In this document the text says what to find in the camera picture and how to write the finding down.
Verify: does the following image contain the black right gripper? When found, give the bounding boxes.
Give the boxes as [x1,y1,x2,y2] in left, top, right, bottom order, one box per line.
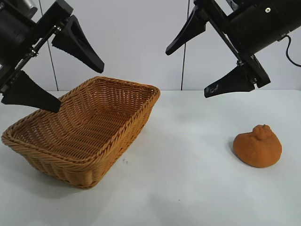
[166,0,301,98]

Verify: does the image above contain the black cable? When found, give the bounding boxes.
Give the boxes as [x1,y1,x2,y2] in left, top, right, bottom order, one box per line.
[281,34,301,66]

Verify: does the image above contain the brown woven wicker basket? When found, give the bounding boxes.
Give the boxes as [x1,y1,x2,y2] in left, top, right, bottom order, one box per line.
[1,75,161,190]

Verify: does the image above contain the brown bread bun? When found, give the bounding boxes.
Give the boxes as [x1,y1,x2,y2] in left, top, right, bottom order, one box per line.
[233,124,282,168]

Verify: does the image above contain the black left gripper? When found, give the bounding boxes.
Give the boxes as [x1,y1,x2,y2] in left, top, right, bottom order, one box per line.
[0,0,104,113]

